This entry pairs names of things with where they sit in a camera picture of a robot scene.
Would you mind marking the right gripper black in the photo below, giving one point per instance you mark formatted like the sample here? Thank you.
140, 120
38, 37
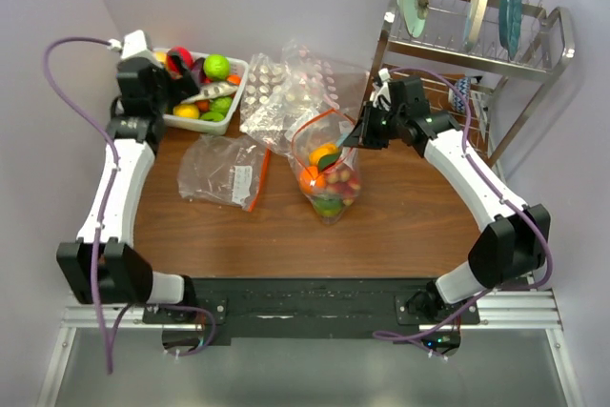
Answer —
363, 135

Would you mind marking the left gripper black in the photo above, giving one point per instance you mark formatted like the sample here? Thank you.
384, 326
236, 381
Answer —
181, 88

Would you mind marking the clear zip bag orange zipper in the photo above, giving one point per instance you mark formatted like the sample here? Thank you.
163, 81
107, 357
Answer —
313, 130

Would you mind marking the red lychee bunch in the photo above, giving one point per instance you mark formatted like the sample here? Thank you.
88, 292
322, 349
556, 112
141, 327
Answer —
343, 180

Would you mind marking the orange fruit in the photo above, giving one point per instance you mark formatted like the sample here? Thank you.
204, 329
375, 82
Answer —
311, 180

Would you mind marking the green yellow mango fruit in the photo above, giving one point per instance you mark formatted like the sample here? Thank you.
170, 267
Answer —
328, 207

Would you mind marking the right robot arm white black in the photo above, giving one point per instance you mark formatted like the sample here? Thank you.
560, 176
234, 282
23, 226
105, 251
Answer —
513, 235

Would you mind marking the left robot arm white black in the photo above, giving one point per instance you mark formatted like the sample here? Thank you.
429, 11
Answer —
102, 264

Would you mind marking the clear bag blue zipper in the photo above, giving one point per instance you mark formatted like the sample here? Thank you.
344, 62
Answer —
340, 143

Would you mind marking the clear bag pink dots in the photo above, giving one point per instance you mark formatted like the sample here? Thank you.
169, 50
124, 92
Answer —
314, 82

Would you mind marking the crumpled clear zip bag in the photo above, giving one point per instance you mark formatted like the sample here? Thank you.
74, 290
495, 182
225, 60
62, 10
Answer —
224, 170

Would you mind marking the small yellow lemon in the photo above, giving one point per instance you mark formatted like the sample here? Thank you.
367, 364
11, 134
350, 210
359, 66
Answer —
190, 111

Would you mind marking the purple eggplant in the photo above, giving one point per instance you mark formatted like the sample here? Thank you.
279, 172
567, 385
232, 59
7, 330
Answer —
197, 70

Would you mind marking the silver toy fish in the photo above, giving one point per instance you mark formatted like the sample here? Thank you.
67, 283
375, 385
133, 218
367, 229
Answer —
212, 90

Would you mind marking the white plastic fruit tray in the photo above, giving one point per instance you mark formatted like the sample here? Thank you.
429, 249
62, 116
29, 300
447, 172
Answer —
238, 67

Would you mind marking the light green guava fruit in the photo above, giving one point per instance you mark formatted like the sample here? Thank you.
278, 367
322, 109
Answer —
221, 105

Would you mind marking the green lime fruit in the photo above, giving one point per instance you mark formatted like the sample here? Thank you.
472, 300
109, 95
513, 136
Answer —
216, 67

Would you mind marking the green pepper slice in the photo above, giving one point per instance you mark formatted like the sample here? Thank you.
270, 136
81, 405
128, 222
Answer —
212, 117

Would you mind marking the small orange tangerine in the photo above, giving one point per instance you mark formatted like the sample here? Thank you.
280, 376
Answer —
234, 79

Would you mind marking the blue white patterned bowl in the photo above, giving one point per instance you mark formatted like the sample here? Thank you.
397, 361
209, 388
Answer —
460, 96

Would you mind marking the steel dish rack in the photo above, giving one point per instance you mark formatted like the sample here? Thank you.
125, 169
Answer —
546, 53

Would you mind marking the white cream plate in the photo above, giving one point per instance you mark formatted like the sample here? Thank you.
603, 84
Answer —
473, 24

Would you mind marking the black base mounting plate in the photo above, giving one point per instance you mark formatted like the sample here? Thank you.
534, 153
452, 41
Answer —
344, 308

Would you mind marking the teal blue plate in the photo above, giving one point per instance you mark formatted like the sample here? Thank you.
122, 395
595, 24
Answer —
509, 24

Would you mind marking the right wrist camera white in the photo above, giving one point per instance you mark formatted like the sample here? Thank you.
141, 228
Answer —
380, 96

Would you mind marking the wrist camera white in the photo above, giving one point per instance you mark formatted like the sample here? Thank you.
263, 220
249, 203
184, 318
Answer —
137, 44
380, 96

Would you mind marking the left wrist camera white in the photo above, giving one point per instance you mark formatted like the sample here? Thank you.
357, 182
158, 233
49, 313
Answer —
137, 44

